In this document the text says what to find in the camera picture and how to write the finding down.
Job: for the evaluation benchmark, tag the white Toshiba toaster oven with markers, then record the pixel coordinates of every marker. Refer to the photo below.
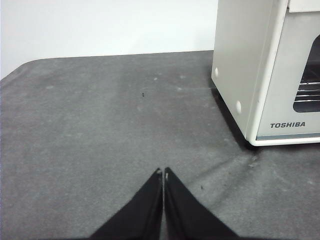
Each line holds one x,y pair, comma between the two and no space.
235,62

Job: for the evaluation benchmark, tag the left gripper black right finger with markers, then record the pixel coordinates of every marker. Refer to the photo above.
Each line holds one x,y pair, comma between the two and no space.
185,215

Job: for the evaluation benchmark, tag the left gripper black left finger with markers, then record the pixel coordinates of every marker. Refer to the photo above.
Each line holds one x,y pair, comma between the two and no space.
142,215

